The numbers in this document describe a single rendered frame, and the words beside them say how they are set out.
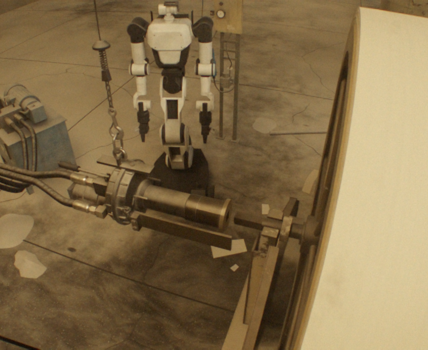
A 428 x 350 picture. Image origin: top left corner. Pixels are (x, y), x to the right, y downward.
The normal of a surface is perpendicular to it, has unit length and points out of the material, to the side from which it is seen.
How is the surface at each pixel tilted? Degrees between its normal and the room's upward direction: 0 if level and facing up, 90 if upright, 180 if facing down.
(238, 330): 0
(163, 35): 90
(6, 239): 15
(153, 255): 0
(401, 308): 49
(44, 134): 90
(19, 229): 19
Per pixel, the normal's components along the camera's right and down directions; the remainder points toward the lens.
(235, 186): 0.00, -0.78
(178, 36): -0.04, 0.62
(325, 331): -0.26, 0.04
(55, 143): 0.72, 0.44
